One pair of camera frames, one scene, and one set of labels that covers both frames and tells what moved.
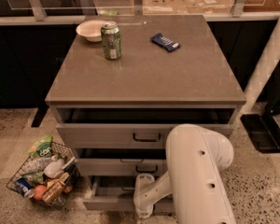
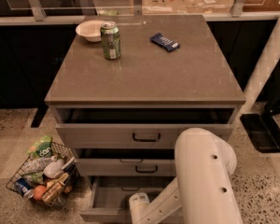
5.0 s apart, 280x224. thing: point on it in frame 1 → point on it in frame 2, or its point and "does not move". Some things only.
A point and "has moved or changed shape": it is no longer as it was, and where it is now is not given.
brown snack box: x=53 y=188 does not move
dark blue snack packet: x=164 y=42 does not move
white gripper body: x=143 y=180 → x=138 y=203
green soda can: x=110 y=35 does not move
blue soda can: x=24 y=188 does not move
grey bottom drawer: x=116 y=193 has moved or changed shape
